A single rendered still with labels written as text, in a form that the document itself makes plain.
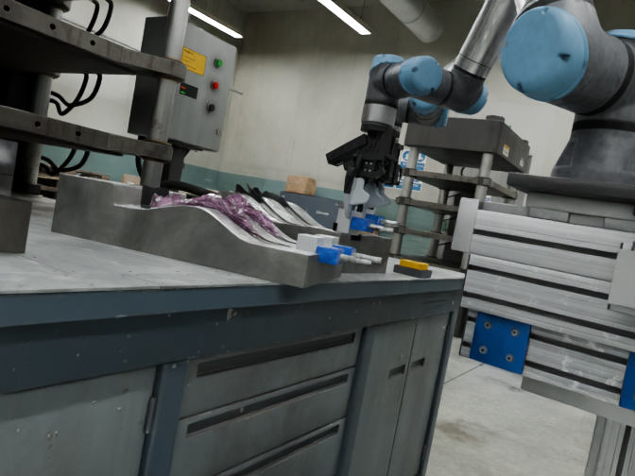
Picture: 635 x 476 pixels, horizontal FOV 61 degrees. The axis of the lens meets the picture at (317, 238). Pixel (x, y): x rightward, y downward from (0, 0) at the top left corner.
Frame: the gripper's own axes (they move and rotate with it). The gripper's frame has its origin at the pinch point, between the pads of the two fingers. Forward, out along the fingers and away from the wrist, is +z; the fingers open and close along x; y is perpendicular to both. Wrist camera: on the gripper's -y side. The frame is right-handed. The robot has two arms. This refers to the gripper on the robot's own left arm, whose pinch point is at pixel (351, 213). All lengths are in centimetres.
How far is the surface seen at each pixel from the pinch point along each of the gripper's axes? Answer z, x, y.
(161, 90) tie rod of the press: -26, 2, -74
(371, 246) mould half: 6.9, 8.5, 2.1
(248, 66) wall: -237, 649, -642
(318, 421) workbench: 47.2, -2.7, 3.0
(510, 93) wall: -204, 649, -158
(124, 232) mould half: 11, -45, -19
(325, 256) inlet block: 8.1, -28.7, 12.7
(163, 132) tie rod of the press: -14, 4, -72
